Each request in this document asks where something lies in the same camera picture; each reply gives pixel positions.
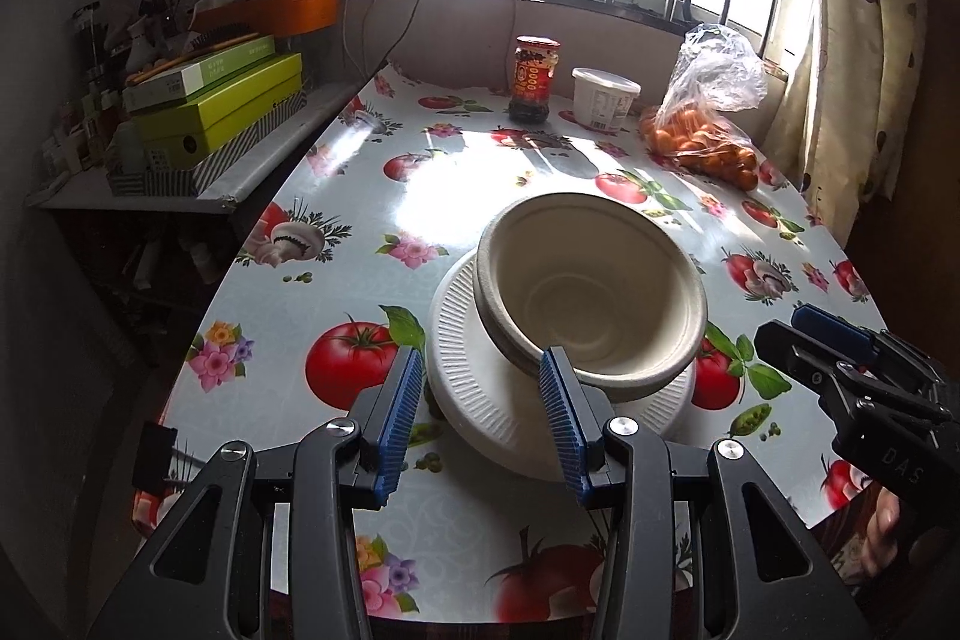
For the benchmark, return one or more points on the person's right hand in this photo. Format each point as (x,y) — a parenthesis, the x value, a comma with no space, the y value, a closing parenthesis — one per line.
(881,531)

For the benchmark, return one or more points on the plastic bag of oranges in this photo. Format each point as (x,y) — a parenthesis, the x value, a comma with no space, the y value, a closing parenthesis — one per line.
(705,149)

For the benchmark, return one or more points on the chili sauce jar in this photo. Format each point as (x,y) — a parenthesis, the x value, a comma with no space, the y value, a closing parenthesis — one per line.
(534,78)

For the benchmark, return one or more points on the white plastic tub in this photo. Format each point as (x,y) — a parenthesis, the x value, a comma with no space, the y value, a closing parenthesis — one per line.
(604,104)

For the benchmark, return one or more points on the pale green flat box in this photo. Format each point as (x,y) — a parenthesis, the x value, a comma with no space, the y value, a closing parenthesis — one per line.
(202,70)

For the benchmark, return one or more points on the black binder clip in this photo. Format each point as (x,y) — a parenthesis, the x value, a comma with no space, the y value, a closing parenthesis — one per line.
(154,452)

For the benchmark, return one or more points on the grey side shelf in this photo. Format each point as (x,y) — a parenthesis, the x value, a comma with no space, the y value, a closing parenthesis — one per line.
(150,201)

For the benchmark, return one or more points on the vegetable print tablecloth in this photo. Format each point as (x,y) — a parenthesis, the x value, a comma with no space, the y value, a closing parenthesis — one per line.
(375,235)

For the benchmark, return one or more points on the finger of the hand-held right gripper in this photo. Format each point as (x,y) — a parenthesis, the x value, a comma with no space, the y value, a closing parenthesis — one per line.
(787,351)
(832,329)

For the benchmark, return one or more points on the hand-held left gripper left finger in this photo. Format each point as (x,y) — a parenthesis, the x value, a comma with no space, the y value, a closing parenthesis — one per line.
(397,415)

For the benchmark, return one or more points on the patterned cream curtain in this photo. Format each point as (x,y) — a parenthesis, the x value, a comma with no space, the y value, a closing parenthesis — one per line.
(862,48)

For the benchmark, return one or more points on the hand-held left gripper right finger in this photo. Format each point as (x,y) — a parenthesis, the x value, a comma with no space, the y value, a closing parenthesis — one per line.
(562,415)

